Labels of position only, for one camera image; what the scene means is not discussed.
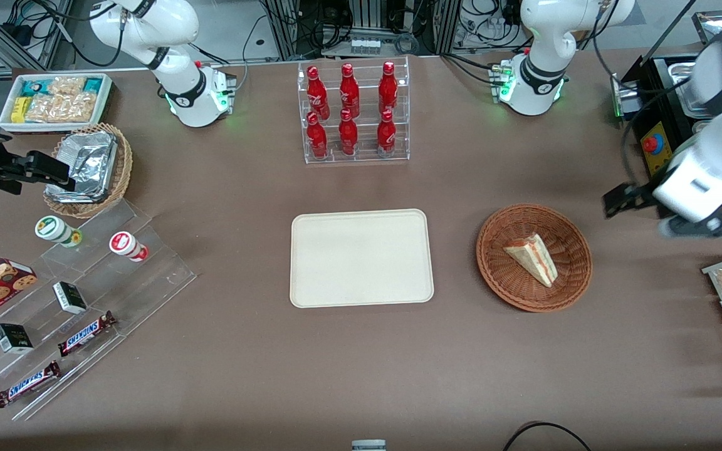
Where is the small black carton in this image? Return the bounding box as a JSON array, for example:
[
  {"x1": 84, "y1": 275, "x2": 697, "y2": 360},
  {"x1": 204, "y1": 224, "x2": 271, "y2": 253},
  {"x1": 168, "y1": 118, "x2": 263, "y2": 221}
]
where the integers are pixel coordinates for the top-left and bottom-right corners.
[
  {"x1": 0, "y1": 323, "x2": 34, "y2": 355},
  {"x1": 52, "y1": 281, "x2": 88, "y2": 315}
]

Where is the empty-weave brown wicker basket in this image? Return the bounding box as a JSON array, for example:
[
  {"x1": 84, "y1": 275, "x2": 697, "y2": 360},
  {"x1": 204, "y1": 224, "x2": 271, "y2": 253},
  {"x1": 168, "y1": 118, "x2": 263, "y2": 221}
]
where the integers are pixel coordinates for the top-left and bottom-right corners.
[{"x1": 476, "y1": 204, "x2": 593, "y2": 313}]

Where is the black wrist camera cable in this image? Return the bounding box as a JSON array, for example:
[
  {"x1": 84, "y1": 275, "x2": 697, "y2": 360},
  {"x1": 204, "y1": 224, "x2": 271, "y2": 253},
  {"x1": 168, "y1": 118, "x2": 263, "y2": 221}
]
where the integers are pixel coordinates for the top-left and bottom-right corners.
[{"x1": 592, "y1": 0, "x2": 701, "y2": 189}]

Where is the aluminium foil container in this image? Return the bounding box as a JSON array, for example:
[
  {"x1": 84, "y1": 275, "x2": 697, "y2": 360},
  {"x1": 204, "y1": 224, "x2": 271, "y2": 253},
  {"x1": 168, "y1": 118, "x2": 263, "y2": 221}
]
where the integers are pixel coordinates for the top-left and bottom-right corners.
[
  {"x1": 59, "y1": 130, "x2": 118, "y2": 177},
  {"x1": 45, "y1": 148, "x2": 113, "y2": 204}
]

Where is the white rectangular snack bin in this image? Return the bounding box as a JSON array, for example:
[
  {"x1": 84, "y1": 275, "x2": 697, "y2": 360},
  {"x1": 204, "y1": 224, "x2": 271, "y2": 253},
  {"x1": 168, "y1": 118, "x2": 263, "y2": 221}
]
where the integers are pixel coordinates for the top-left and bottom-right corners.
[{"x1": 0, "y1": 73, "x2": 115, "y2": 134}]

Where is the clear acrylic bottle rack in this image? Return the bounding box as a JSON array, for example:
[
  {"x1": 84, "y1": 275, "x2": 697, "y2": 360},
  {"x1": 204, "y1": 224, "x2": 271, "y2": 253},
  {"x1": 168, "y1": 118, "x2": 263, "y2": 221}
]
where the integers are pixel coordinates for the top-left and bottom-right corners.
[{"x1": 297, "y1": 56, "x2": 411, "y2": 165}]

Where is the triangular sandwich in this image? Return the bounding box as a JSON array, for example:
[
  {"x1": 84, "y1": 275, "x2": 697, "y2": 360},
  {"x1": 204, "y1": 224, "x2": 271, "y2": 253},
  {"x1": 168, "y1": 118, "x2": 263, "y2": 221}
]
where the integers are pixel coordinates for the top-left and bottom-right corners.
[{"x1": 503, "y1": 233, "x2": 560, "y2": 288}]

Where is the black table edge cable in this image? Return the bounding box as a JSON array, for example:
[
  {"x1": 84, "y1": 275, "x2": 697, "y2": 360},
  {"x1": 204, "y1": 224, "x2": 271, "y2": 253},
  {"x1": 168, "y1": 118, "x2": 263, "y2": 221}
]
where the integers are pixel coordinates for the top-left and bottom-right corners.
[{"x1": 502, "y1": 422, "x2": 592, "y2": 451}]

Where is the steel warmer pan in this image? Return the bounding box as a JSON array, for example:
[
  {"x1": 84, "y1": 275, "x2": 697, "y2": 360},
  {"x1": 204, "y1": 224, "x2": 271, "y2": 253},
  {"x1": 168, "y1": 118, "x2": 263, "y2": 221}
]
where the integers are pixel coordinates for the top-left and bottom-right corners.
[{"x1": 664, "y1": 60, "x2": 714, "y2": 118}]

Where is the red soda bottle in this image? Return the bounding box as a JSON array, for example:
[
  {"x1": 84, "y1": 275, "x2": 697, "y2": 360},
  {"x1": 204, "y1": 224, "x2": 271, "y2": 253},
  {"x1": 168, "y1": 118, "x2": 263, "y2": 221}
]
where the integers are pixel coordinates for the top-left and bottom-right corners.
[
  {"x1": 338, "y1": 63, "x2": 360, "y2": 118},
  {"x1": 306, "y1": 111, "x2": 329, "y2": 160},
  {"x1": 306, "y1": 66, "x2": 331, "y2": 121},
  {"x1": 376, "y1": 110, "x2": 397, "y2": 157},
  {"x1": 378, "y1": 61, "x2": 399, "y2": 117},
  {"x1": 338, "y1": 108, "x2": 359, "y2": 156}
]

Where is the black food warmer cabinet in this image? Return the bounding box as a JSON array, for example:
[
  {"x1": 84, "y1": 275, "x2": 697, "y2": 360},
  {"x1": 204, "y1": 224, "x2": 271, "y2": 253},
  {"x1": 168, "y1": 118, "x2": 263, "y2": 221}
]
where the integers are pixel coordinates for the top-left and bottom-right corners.
[{"x1": 610, "y1": 0, "x2": 722, "y2": 220}]

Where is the green lidded white cup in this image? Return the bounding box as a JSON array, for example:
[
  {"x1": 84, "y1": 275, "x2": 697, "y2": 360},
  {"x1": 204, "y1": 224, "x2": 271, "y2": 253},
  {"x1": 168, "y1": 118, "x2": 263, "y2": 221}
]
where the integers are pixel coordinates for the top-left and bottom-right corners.
[{"x1": 34, "y1": 215, "x2": 83, "y2": 248}]

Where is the clear acrylic stepped display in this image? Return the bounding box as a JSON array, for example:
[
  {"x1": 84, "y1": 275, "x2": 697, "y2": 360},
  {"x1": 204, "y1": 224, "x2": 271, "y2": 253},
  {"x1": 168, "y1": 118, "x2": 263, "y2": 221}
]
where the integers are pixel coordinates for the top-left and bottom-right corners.
[{"x1": 0, "y1": 199, "x2": 198, "y2": 422}]

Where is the beige rectangular serving tray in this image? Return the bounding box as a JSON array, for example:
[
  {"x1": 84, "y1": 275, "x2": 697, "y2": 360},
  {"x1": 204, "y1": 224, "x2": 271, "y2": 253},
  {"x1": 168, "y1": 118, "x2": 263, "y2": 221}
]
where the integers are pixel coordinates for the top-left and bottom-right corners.
[{"x1": 290, "y1": 209, "x2": 435, "y2": 309}]

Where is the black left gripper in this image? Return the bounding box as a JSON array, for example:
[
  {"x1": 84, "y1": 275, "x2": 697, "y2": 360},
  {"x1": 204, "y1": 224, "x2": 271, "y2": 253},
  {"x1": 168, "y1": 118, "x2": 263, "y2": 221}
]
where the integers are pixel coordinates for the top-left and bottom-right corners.
[{"x1": 602, "y1": 183, "x2": 658, "y2": 219}]

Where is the clear rice cracker bag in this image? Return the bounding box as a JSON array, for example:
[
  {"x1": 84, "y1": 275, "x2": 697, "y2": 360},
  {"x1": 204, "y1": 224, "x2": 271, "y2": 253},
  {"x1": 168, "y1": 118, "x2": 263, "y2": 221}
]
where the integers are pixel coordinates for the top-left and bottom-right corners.
[
  {"x1": 24, "y1": 94, "x2": 65, "y2": 124},
  {"x1": 46, "y1": 76, "x2": 88, "y2": 97},
  {"x1": 60, "y1": 91, "x2": 99, "y2": 123}
]

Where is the red lidded white cup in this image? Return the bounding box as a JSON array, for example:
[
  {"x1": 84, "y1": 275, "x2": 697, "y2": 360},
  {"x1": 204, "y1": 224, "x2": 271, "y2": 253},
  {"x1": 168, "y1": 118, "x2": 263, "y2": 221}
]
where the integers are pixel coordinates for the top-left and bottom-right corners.
[{"x1": 108, "y1": 231, "x2": 149, "y2": 262}]

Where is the brown snickers bar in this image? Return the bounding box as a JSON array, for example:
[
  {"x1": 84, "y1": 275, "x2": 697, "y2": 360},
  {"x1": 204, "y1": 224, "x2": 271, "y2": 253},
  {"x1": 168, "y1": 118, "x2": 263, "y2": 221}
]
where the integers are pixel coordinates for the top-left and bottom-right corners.
[
  {"x1": 0, "y1": 360, "x2": 62, "y2": 409},
  {"x1": 57, "y1": 311, "x2": 118, "y2": 358}
]

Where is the wicker basket holding foil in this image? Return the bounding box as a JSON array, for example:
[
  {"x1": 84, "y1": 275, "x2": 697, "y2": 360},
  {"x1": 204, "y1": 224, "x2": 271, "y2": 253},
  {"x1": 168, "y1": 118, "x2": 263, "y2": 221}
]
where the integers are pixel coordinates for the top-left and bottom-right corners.
[{"x1": 43, "y1": 123, "x2": 134, "y2": 219}]

